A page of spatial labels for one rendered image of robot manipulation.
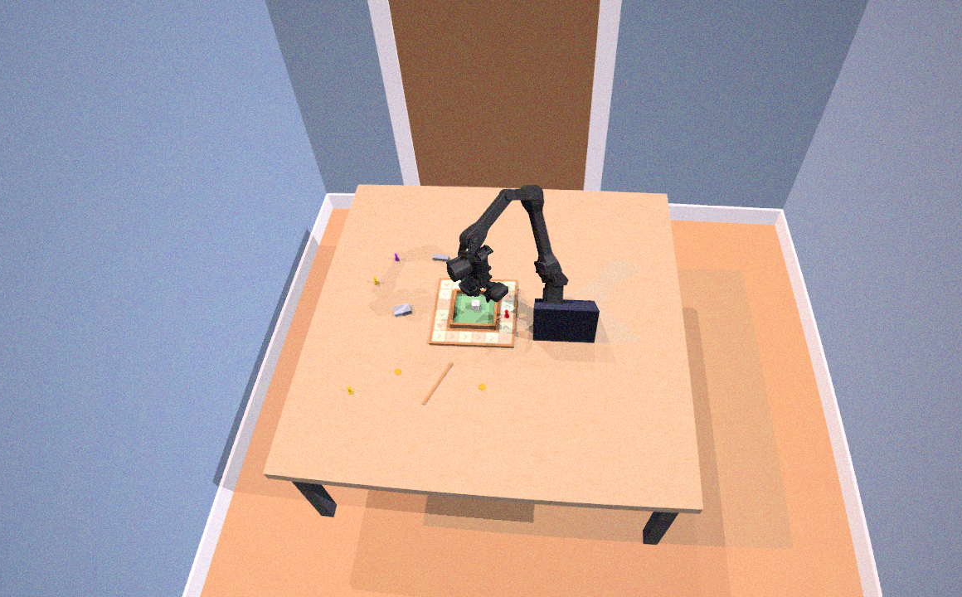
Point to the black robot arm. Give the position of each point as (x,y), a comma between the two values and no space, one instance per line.
(476,258)

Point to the orange board frame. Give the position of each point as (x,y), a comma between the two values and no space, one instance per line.
(469,344)

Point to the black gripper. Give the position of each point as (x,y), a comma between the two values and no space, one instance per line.
(494,291)

